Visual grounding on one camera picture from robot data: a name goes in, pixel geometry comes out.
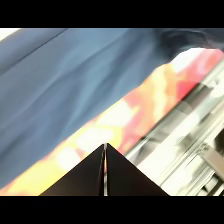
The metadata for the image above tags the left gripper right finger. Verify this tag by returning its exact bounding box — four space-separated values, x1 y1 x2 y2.
106 142 170 197

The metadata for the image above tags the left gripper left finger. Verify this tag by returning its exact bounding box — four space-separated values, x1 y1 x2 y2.
40 143 106 197

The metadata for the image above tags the blue garment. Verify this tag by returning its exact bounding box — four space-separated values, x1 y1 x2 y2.
0 27 224 190

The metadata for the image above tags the silver frame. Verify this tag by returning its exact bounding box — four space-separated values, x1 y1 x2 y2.
124 59 224 197

